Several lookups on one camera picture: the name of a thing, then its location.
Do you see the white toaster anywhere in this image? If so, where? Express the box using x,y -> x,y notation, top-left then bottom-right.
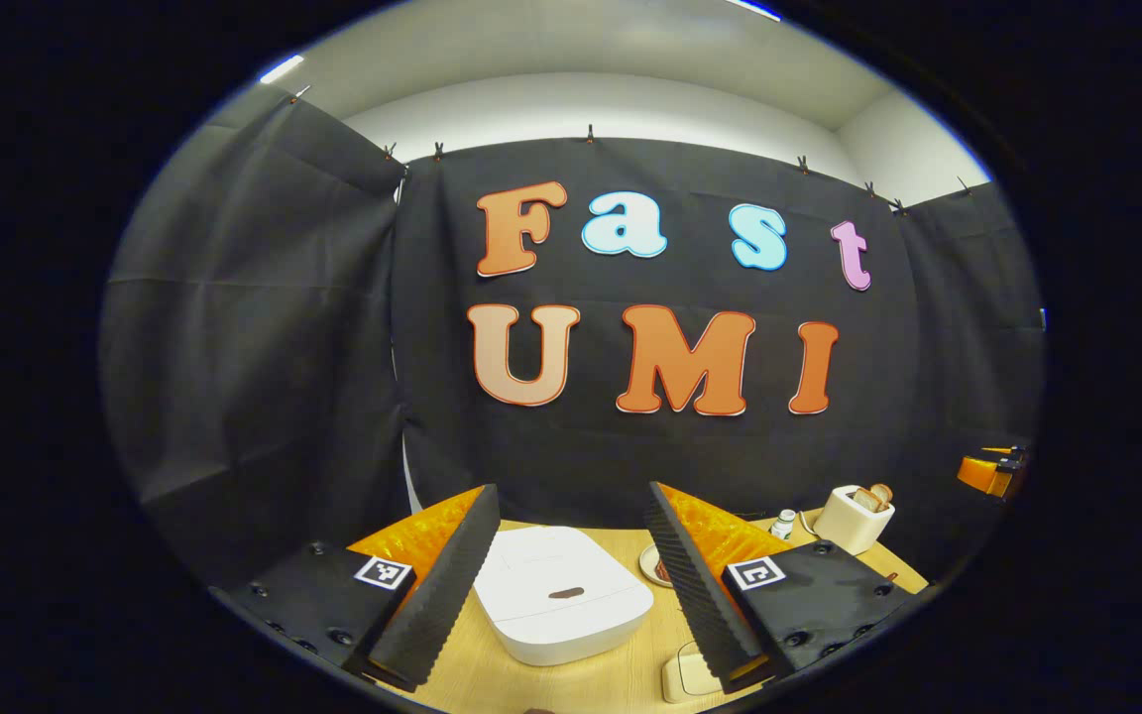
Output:
813,485 -> 896,556

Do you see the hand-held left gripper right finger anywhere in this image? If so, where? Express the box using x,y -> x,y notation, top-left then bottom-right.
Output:
645,482 -> 929,693

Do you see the white round plate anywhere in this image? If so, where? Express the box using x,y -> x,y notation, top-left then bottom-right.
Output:
638,542 -> 676,588

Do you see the cream rectangular dish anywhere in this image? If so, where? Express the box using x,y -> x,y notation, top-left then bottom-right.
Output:
661,641 -> 726,705

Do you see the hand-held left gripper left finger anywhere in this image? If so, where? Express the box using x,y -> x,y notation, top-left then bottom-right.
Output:
224,484 -> 501,693

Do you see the white rice cooker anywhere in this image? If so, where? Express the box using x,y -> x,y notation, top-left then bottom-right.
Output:
473,526 -> 654,667

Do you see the black backdrop cloth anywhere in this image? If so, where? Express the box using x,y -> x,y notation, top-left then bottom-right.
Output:
100,84 -> 1046,596

